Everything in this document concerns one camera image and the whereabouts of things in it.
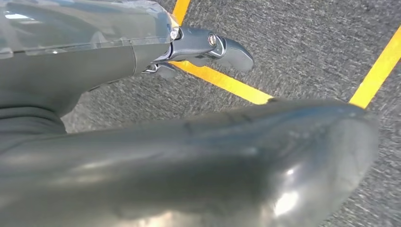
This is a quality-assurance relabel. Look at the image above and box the yellow floor tape square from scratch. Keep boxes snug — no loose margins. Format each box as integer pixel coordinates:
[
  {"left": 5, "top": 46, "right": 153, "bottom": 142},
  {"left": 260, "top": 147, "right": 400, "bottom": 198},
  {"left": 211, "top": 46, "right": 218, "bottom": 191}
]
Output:
[{"left": 169, "top": 0, "right": 401, "bottom": 110}]

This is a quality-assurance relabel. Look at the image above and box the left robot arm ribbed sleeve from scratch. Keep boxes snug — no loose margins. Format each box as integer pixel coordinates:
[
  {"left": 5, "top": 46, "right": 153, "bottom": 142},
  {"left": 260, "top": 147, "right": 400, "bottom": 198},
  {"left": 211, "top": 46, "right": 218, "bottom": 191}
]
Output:
[{"left": 0, "top": 106, "right": 67, "bottom": 155}]

